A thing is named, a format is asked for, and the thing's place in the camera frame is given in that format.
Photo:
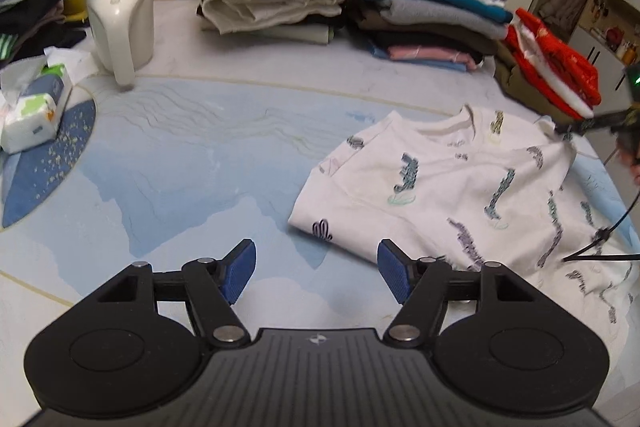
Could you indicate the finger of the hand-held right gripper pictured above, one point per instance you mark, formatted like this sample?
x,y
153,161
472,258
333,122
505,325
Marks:
x,y
590,125

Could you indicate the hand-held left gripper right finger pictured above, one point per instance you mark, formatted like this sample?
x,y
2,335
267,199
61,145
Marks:
x,y
393,272

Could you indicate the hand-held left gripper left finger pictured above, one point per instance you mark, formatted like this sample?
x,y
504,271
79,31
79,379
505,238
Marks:
x,y
239,271

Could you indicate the white printed shirt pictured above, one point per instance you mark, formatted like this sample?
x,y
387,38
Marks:
x,y
450,187

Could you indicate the person's right hand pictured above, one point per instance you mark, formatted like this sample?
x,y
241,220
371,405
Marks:
x,y
634,167

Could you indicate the red patterned cloth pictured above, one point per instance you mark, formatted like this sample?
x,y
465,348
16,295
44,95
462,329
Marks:
x,y
555,57

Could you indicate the olive folded cloth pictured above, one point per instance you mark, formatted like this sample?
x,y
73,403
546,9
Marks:
x,y
515,82

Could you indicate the blue printed tablecloth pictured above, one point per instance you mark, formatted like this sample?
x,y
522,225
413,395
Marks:
x,y
190,157

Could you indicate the white green tissue pack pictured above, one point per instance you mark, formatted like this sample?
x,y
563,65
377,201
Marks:
x,y
30,122

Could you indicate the blue tissue pack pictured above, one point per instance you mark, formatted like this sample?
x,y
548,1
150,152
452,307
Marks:
x,y
50,84

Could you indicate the crumpled white tissue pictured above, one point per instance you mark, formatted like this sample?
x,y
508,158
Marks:
x,y
67,59

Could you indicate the white electric kettle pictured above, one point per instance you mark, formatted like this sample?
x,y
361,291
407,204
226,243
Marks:
x,y
120,22

